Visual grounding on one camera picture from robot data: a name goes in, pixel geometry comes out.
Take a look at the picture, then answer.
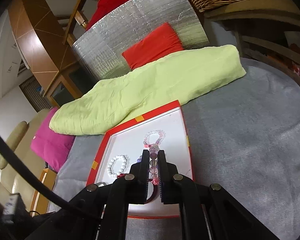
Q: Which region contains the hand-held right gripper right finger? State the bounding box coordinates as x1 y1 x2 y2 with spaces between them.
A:
157 149 278 240

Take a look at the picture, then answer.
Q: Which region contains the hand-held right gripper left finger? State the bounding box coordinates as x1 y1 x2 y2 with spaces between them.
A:
25 149 151 240

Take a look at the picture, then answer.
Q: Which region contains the mixed crystal bead bracelet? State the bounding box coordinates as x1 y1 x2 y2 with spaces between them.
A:
148 144 159 184

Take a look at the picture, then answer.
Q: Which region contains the dark red bangle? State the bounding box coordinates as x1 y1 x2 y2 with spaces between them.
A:
143 187 160 204

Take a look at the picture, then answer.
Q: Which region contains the white bead bracelet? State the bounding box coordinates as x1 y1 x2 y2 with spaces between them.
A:
107 155 130 178

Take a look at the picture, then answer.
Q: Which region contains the pale pink bead bracelet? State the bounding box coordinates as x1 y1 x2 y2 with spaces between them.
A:
143 129 167 148

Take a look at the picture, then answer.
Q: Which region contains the red shallow box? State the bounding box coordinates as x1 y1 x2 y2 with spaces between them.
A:
86 100 196 219

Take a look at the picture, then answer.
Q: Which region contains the beige leather sofa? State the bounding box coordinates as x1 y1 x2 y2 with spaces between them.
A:
0 109 55 205

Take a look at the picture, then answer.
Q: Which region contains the light green blanket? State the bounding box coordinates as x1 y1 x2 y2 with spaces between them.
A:
49 44 247 136

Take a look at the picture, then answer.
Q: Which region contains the pink cushion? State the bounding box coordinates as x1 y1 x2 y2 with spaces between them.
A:
30 107 76 173

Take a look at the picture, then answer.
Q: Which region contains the wooden glass cabinet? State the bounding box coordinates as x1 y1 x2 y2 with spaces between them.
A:
43 65 98 108

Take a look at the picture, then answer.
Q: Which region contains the red cushion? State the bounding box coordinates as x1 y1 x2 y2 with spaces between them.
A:
121 22 184 70

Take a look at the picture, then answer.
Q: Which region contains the brown lattice door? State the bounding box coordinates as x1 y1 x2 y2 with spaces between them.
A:
19 76 53 113

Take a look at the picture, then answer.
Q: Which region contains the silver foil insulation panel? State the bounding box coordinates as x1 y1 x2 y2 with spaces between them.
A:
72 0 210 82

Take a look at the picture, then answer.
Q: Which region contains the wooden stair railing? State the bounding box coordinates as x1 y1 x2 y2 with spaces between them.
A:
62 0 103 44

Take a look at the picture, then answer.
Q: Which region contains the red cloth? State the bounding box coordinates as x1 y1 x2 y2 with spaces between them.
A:
86 0 169 30

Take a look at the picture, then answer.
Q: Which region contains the black cable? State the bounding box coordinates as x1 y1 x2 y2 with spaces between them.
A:
0 124 100 220

